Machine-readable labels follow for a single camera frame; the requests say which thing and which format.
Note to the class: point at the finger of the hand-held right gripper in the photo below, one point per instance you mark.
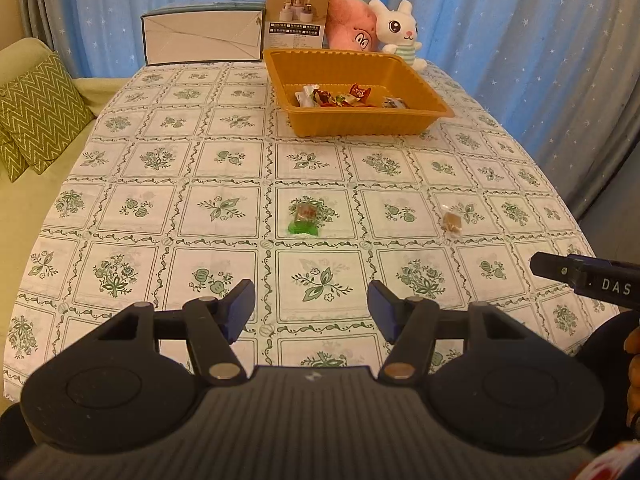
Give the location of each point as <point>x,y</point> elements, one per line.
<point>585,259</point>
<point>552,266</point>

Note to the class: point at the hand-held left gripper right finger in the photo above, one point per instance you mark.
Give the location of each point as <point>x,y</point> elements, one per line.
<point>382,310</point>

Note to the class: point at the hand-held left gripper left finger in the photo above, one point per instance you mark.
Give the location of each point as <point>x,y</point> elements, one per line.
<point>240,310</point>

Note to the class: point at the orange plastic tray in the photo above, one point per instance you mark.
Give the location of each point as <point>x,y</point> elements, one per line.
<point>360,122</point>

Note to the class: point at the person's right hand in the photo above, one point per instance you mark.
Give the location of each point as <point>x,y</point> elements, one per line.
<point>634,375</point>

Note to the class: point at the brown candy clear wrapper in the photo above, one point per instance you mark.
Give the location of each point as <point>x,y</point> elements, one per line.
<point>452,221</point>

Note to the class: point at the green wrapped candy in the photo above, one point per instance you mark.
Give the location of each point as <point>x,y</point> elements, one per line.
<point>302,217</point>

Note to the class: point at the grey star curtain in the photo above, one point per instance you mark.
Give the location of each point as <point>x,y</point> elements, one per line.
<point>45,5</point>
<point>605,110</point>

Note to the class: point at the red white printed clothing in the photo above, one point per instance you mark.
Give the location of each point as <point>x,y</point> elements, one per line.
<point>612,465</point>

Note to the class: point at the light green sofa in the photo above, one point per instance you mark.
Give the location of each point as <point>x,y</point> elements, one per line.
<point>30,240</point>

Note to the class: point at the white wrapped candy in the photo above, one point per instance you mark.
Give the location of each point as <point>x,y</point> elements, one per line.
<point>306,96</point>

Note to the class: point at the blue star curtain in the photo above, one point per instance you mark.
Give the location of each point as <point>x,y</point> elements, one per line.
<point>475,10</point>

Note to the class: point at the green zigzag pillow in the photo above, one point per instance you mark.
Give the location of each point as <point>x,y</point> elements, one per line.
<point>11,160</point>
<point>45,110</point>

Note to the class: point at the white flat cardboard box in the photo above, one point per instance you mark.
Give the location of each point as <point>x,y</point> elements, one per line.
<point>200,35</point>

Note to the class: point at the white rabbit plush toy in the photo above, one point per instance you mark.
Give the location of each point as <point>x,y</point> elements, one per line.
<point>397,30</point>

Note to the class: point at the pink plush toy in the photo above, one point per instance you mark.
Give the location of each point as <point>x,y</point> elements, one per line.
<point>350,25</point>

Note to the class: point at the beige product box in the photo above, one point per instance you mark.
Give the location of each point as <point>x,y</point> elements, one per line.
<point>295,15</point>

